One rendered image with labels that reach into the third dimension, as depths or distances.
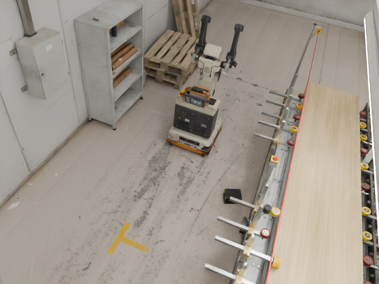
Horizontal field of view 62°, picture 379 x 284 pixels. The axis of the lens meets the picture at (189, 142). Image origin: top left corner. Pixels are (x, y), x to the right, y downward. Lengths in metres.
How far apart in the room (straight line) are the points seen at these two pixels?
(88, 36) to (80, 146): 1.47
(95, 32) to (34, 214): 2.18
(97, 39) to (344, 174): 3.12
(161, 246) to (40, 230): 1.30
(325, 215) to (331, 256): 0.39
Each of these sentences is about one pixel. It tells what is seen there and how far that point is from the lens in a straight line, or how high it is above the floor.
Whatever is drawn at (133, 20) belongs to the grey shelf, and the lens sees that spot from 4.80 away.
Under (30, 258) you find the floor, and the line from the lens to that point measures 3.75.
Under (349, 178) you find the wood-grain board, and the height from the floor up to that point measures 0.90.
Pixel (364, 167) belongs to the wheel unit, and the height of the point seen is 0.91.
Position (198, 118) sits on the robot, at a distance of 4.15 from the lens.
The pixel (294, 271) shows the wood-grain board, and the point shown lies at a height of 0.90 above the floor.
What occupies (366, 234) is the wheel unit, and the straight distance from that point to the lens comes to 3.23.
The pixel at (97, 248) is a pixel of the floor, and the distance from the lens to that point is 3.65.
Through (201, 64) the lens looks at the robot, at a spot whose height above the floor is 1.16.
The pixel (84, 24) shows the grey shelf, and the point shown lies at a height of 1.52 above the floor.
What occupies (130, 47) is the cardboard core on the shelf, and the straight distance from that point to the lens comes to 4.82.
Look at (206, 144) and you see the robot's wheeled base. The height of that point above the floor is 0.26.
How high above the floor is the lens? 3.20
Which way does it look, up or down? 43 degrees down
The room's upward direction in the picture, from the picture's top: 8 degrees clockwise
